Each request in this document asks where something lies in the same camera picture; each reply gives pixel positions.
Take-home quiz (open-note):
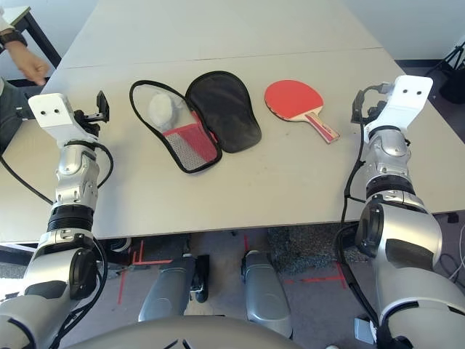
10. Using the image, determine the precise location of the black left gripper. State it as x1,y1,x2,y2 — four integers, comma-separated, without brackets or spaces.
74,90,111,137

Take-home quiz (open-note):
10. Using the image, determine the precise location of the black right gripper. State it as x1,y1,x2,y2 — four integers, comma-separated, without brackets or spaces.
350,89,387,127

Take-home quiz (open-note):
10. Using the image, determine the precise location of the white plush keychain toy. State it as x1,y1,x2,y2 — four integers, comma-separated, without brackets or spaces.
147,93,182,128

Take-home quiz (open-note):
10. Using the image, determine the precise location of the red ping-pong paddle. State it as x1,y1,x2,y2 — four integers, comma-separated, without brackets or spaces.
264,79,341,145

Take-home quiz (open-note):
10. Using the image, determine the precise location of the black and red paddle case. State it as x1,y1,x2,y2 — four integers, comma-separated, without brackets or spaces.
129,71,263,175

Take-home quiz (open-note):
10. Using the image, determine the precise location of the white-sleeved bystander forearm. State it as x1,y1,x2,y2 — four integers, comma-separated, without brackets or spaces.
0,5,17,36

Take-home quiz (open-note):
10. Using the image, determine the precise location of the bystander bare hand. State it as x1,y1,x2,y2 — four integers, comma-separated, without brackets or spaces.
16,42,52,87

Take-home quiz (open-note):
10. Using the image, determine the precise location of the dark green trouser leg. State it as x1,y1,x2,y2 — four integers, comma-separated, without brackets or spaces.
0,78,32,153

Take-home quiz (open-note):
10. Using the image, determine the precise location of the black-framed side table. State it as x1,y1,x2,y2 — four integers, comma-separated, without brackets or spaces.
0,0,62,70

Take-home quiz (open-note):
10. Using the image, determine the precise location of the black tripod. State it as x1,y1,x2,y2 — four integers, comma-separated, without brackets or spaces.
424,36,465,105

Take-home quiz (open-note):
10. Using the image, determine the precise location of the black wristwatch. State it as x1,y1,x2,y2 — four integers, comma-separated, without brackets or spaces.
0,29,29,51

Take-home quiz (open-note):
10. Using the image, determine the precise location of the grey robot left leg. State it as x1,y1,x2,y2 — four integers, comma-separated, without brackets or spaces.
137,253,211,324

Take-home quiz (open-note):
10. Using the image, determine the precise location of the grey robot leg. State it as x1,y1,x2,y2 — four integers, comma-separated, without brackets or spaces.
137,253,211,324
241,250,294,339

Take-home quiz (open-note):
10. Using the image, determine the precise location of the grey robot right leg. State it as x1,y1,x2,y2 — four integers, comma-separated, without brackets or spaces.
241,250,294,339

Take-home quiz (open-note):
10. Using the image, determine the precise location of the small grey pedal box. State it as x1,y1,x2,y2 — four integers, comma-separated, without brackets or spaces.
354,318,375,345

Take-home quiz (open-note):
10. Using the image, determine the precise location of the grey robot torso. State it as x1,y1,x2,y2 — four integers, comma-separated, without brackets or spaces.
61,314,302,349

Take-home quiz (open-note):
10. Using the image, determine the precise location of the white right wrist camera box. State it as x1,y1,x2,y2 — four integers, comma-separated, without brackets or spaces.
365,75,434,132

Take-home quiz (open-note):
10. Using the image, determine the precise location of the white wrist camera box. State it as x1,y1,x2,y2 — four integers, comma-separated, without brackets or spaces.
28,93,101,141
365,75,434,132

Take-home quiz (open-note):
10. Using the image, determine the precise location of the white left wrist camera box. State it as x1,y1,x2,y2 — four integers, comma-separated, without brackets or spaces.
28,93,101,141

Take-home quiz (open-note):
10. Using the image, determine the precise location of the white floor cable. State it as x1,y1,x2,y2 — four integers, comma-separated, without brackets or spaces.
439,221,465,284

